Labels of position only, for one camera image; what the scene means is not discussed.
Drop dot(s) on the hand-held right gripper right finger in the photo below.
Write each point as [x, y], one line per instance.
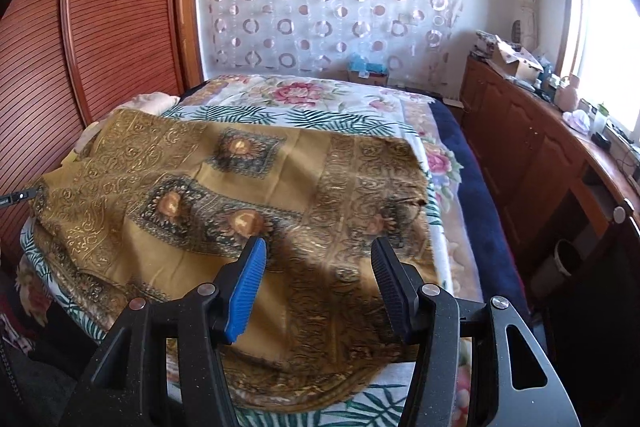
[392, 287]

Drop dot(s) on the open cardboard box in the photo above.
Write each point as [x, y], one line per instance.
[520, 67]

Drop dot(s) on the circle patterned sheer curtain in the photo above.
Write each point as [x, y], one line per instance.
[325, 7]

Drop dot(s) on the printed small box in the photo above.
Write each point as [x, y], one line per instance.
[484, 43]

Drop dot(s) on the box with blue items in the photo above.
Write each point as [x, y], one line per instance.
[367, 72]

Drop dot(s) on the bright window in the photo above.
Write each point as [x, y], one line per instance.
[610, 32]

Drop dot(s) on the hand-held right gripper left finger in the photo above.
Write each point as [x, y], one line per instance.
[247, 292]

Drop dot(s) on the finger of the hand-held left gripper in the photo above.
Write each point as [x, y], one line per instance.
[17, 198]

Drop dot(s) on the brown patterned garment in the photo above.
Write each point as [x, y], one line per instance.
[280, 167]

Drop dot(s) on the round waste bin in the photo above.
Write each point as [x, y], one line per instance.
[555, 267]

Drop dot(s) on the grey round cap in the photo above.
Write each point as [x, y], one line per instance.
[624, 212]

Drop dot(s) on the palm leaf blanket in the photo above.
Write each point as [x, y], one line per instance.
[310, 119]

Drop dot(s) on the black small device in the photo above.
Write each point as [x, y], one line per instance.
[601, 141]

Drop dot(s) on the long wooden cabinet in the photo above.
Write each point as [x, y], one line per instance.
[515, 132]

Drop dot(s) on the navy bed cover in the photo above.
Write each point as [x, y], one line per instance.
[480, 197]

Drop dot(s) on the pink crumpled tissue bag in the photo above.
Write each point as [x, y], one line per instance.
[577, 121]

